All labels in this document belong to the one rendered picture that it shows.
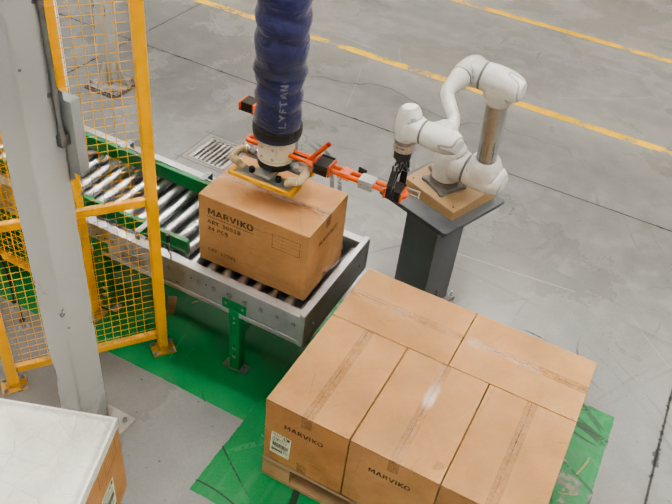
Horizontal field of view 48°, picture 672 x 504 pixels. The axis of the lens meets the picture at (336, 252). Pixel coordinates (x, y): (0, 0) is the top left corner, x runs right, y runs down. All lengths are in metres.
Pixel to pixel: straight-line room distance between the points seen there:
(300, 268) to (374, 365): 0.57
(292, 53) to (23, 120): 1.10
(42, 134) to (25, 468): 1.08
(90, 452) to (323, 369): 1.21
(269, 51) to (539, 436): 1.95
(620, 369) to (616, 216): 1.51
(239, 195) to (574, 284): 2.35
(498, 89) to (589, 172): 2.77
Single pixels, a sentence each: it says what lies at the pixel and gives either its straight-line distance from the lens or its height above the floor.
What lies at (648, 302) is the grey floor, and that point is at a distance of 5.14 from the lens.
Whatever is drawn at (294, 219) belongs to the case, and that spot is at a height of 0.95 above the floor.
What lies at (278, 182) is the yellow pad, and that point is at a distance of 3.49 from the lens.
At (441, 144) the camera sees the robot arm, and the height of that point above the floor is 1.54.
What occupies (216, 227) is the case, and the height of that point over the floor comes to 0.79.
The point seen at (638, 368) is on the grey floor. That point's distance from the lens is 4.68.
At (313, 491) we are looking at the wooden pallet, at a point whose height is 0.02.
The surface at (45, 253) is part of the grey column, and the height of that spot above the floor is 1.18.
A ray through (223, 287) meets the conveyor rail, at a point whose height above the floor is 0.56.
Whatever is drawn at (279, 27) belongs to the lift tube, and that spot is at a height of 1.83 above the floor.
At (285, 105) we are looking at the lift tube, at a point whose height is 1.48.
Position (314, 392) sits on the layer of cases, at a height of 0.54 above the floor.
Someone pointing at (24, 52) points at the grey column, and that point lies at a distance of 2.62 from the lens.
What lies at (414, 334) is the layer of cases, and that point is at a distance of 3.63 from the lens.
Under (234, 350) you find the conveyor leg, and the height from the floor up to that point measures 0.15.
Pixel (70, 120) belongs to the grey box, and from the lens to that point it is 2.79.
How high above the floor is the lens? 3.12
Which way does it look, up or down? 40 degrees down
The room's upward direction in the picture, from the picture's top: 7 degrees clockwise
